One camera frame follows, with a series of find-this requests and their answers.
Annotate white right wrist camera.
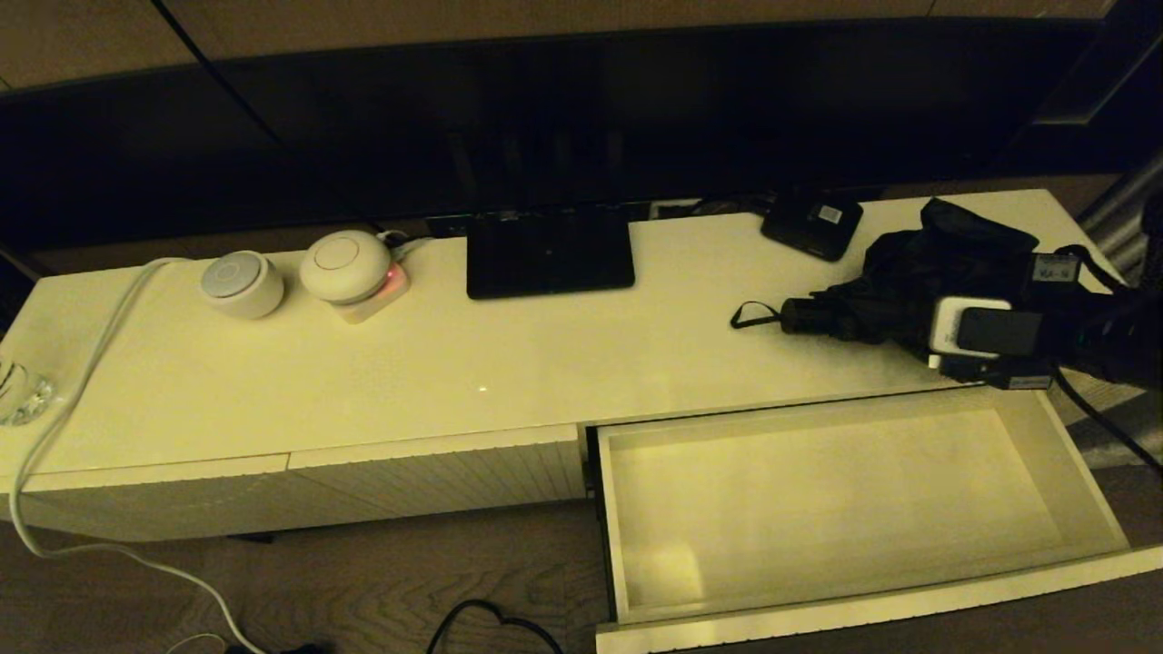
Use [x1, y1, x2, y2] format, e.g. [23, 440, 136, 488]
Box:
[928, 296, 1043, 370]

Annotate black flat television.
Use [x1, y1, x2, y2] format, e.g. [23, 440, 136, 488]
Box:
[0, 18, 1163, 251]

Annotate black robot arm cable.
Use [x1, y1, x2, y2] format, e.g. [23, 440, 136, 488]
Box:
[1052, 363, 1163, 475]

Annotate white plain cabinet panel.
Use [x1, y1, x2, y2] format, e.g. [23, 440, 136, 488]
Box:
[0, 454, 292, 544]

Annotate white ribbed drawer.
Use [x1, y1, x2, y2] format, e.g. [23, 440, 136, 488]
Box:
[581, 386, 1163, 654]

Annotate tangled black cables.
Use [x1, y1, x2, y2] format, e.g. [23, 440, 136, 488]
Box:
[647, 196, 771, 222]

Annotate clear glass object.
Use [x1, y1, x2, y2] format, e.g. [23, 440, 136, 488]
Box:
[0, 356, 57, 426]

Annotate white power cable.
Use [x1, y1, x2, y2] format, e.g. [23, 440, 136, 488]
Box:
[11, 258, 264, 654]

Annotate white TV cabinet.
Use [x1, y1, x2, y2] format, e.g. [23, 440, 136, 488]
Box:
[0, 189, 1163, 546]

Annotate black folding umbrella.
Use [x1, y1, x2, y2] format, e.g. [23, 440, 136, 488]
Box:
[730, 197, 1042, 353]

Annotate black floor cable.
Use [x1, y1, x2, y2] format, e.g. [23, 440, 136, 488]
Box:
[427, 599, 564, 654]

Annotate grey curtain folds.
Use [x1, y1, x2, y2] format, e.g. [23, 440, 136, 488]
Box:
[1077, 150, 1163, 278]

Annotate white ribbed cabinet door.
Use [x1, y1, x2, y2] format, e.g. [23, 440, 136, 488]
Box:
[289, 423, 587, 526]

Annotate black set-top box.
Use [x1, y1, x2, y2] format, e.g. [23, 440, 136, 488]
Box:
[760, 192, 864, 263]

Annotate narrow white ribbed door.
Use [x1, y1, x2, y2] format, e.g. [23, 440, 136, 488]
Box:
[1045, 377, 1150, 428]

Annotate white domed round device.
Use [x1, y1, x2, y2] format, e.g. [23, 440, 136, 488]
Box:
[299, 229, 393, 304]

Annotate black television base plate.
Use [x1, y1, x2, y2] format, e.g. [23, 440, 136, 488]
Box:
[466, 207, 635, 302]

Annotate white round speaker grey top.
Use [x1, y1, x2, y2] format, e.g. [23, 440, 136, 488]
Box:
[200, 250, 285, 320]

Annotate white power strip red light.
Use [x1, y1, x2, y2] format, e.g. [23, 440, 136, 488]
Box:
[332, 259, 413, 325]

